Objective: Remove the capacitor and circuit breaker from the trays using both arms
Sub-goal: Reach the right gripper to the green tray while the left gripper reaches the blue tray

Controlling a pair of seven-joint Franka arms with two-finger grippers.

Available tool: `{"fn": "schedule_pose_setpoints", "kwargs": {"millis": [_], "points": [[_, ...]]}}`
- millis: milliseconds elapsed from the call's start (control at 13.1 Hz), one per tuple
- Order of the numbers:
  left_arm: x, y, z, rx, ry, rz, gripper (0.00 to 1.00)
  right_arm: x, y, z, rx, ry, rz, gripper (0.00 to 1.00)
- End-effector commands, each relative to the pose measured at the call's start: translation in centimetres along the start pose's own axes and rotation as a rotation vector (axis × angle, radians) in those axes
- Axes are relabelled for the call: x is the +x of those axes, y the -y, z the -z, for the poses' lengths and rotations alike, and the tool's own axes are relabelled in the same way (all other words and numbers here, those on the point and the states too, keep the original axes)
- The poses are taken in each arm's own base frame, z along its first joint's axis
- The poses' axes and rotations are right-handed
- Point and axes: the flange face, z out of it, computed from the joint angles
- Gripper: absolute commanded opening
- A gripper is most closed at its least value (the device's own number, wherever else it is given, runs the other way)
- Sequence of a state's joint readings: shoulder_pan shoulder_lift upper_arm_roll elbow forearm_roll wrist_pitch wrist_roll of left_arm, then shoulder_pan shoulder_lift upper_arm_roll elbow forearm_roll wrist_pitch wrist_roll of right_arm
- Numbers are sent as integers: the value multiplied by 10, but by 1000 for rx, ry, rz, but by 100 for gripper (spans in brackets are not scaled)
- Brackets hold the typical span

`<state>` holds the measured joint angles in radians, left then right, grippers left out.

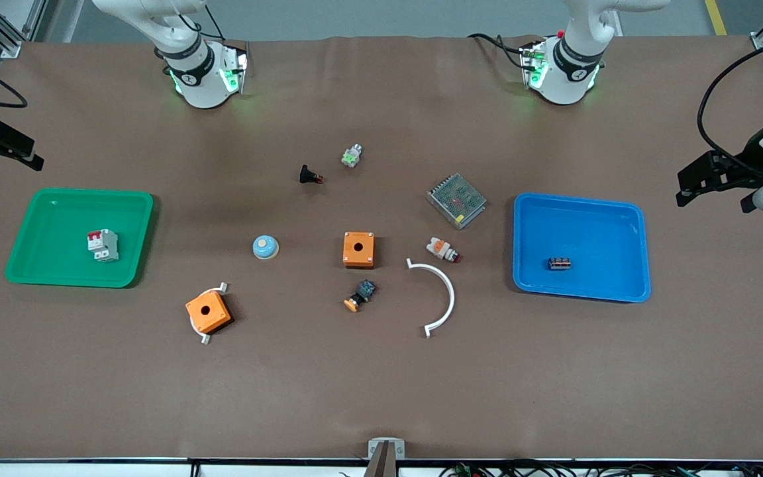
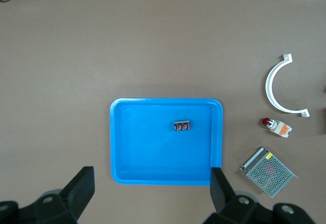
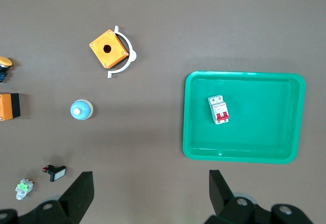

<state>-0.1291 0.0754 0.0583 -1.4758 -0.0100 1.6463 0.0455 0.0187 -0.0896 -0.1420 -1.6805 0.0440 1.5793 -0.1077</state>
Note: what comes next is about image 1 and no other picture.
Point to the white red circuit breaker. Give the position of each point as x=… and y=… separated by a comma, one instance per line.
x=103, y=246

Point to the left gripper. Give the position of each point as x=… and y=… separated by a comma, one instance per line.
x=750, y=167

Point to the metal mesh power supply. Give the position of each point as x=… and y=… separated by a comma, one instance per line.
x=457, y=201

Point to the green white push button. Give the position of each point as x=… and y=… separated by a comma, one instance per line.
x=352, y=156

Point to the white curved bracket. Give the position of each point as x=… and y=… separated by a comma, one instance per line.
x=449, y=291
x=205, y=338

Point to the white table edge rail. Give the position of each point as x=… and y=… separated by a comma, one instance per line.
x=90, y=469

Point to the brown bar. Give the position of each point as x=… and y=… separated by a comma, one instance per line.
x=381, y=464

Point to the blue plastic tray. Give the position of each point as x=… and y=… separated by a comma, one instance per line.
x=593, y=232

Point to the grey metal bracket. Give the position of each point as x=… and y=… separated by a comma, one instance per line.
x=375, y=445

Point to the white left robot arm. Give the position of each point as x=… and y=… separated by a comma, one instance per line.
x=563, y=86

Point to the orange blue push button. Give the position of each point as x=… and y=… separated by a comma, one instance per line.
x=363, y=291

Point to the green plastic tray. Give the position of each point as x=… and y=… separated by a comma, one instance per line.
x=57, y=218

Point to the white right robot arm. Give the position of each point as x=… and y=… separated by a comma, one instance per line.
x=203, y=86

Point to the brown table mat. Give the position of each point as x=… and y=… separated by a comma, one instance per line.
x=381, y=384

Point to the red white push button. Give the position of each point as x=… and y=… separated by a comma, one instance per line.
x=440, y=248

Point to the black red switch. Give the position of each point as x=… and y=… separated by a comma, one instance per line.
x=306, y=174

